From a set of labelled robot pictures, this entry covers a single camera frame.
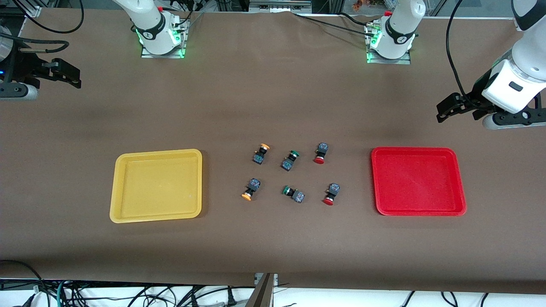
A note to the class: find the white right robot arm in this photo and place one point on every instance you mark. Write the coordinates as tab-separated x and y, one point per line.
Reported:
151	25

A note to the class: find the metal table bracket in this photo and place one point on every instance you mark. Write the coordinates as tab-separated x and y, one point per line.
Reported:
257	279

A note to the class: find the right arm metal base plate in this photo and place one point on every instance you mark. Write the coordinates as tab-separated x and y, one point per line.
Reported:
164	56

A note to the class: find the aluminium frame corner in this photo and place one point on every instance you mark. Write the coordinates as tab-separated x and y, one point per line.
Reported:
33	11

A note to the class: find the brown table cover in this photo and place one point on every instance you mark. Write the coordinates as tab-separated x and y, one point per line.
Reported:
273	98

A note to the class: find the grey metal rack device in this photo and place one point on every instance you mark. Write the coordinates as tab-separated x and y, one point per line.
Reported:
277	6

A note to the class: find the black power plug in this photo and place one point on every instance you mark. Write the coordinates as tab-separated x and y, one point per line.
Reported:
231	298

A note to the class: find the red push button switch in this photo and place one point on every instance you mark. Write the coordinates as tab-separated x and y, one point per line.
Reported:
322	149
333	188

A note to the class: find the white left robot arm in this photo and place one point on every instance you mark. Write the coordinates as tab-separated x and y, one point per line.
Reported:
396	25

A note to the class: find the yellow push button switch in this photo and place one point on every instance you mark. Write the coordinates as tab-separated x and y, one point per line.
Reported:
258	158
254	184

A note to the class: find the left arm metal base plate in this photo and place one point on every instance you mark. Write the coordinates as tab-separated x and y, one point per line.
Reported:
403	61

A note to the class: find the yellow plastic tray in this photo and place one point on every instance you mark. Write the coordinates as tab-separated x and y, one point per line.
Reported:
128	209

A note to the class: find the green push button switch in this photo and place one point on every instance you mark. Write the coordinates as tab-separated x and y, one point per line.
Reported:
287	164
298	196

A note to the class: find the brown table support beam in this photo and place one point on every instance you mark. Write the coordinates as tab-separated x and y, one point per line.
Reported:
262	294

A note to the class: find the colourful background object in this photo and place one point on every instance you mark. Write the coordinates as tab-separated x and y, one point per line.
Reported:
361	5

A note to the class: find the red plastic tray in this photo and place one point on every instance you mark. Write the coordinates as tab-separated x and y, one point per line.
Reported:
439	192

